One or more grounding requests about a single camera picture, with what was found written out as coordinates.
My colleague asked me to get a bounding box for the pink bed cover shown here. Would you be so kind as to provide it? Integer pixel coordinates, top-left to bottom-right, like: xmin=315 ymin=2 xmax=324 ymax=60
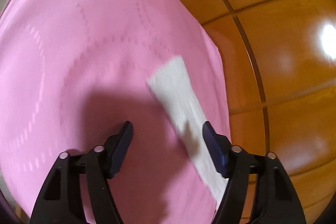
xmin=1 ymin=0 xmax=230 ymax=223

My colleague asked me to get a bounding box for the white knitted garment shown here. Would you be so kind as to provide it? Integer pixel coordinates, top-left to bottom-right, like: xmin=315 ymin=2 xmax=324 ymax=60
xmin=147 ymin=56 xmax=228 ymax=210

